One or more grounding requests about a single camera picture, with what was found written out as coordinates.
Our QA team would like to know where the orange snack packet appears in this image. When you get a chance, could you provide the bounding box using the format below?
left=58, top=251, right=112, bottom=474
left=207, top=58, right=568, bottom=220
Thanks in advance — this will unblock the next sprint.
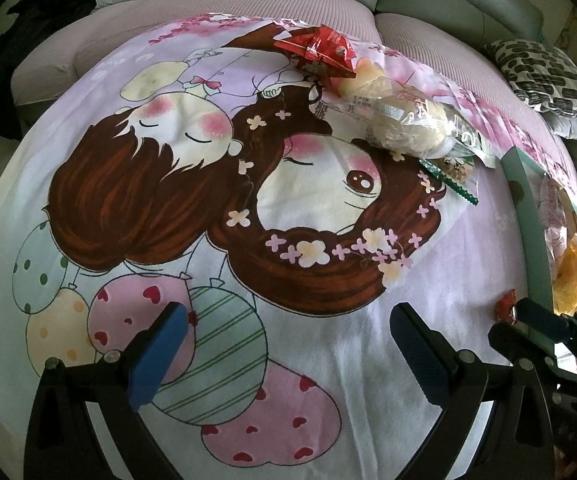
left=553, top=237, right=577, bottom=316

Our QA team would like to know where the clear peach bun packet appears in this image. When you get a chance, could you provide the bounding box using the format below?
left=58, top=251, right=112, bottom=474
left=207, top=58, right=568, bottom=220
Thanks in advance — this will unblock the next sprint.
left=339, top=57, right=399, bottom=106

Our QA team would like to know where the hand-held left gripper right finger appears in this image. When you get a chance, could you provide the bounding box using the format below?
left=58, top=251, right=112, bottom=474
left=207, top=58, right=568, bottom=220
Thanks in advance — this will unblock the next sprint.
left=390, top=302, right=554, bottom=480

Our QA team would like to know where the pink ribbed sofa cover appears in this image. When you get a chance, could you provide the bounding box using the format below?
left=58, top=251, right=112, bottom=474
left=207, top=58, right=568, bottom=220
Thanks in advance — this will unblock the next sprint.
left=11, top=0, right=574, bottom=161

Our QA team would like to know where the red dotted snack packet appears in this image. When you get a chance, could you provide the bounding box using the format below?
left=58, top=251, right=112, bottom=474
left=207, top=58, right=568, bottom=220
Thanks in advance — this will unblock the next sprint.
left=274, top=24, right=358, bottom=80

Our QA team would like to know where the dark clothing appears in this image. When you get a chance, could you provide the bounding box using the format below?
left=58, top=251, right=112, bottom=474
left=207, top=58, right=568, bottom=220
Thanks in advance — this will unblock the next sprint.
left=0, top=0, right=99, bottom=141

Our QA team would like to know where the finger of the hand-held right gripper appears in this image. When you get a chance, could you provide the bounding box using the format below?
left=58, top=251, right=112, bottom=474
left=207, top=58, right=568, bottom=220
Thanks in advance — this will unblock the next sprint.
left=487, top=322, right=577, bottom=388
left=515, top=298, right=577, bottom=358

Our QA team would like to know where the small red candy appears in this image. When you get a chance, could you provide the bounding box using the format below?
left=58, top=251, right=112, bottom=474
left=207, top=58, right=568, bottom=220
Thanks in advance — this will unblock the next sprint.
left=495, top=294, right=518, bottom=322

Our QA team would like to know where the white snack packet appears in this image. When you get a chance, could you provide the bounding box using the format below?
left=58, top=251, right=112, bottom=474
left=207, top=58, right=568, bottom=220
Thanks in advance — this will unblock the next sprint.
left=443, top=110, right=497, bottom=168

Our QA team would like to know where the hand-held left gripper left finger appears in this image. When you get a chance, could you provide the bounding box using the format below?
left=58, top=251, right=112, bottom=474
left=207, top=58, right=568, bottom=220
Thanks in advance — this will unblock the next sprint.
left=23, top=301, right=192, bottom=480

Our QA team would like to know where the black cream patterned pillow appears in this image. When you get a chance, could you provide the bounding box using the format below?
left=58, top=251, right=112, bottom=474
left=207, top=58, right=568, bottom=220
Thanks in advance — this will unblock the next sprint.
left=483, top=39, right=577, bottom=122

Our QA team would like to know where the clear nut packet green edge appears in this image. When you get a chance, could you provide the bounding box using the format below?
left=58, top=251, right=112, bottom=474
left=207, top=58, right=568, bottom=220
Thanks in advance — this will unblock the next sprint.
left=419, top=155, right=480, bottom=206

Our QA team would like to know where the teal-edged white cardboard box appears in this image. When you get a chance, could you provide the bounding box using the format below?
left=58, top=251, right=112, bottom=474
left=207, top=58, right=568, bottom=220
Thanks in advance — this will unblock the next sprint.
left=501, top=147, right=577, bottom=321

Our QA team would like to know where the pink snack packet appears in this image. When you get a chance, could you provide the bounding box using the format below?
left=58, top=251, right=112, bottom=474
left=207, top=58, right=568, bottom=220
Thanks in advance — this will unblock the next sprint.
left=539, top=175, right=577, bottom=271

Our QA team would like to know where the pink printed blanket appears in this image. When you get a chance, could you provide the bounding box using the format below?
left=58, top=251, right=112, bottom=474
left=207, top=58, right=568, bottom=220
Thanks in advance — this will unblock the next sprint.
left=0, top=10, right=577, bottom=480

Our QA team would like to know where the clear cream bun packet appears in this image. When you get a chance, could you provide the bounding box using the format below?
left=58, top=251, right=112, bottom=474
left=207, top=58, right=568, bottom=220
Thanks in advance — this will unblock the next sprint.
left=363, top=87, right=462, bottom=158

